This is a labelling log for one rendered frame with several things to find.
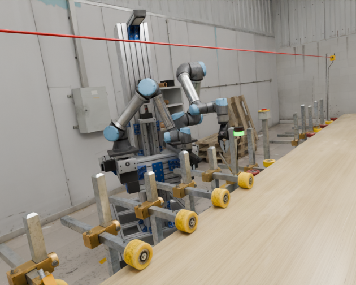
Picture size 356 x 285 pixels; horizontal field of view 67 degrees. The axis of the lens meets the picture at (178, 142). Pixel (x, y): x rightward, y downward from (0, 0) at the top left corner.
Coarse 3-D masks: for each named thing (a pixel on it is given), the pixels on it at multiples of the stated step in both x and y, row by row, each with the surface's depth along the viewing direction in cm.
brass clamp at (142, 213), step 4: (160, 200) 124; (144, 204) 119; (148, 204) 118; (152, 204) 119; (156, 204) 121; (160, 204) 123; (136, 208) 116; (140, 208) 115; (144, 208) 115; (136, 212) 117; (140, 212) 115; (144, 212) 115; (148, 212) 117; (136, 216) 118; (140, 216) 116; (144, 216) 115; (148, 216) 117
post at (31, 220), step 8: (24, 216) 82; (32, 216) 82; (24, 224) 83; (32, 224) 82; (40, 224) 84; (32, 232) 82; (40, 232) 84; (32, 240) 82; (40, 240) 84; (32, 248) 83; (40, 248) 84; (32, 256) 84; (40, 256) 84
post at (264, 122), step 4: (264, 120) 210; (264, 124) 211; (264, 128) 212; (264, 132) 212; (264, 136) 213; (268, 136) 214; (264, 140) 214; (268, 140) 215; (264, 144) 214; (268, 144) 215; (264, 148) 215; (268, 148) 215; (264, 152) 216; (268, 152) 215; (264, 156) 216; (268, 156) 215
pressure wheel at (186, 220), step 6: (180, 210) 106; (186, 210) 105; (180, 216) 103; (186, 216) 102; (192, 216) 103; (180, 222) 102; (186, 222) 101; (192, 222) 103; (180, 228) 103; (186, 228) 101; (192, 228) 104
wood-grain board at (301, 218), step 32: (352, 128) 259; (288, 160) 182; (320, 160) 174; (352, 160) 166; (256, 192) 135; (288, 192) 130; (320, 192) 126; (352, 192) 122; (224, 224) 107; (256, 224) 104; (288, 224) 101; (320, 224) 99; (352, 224) 96; (160, 256) 91; (192, 256) 89; (224, 256) 87; (256, 256) 85; (288, 256) 83; (320, 256) 81; (352, 256) 80
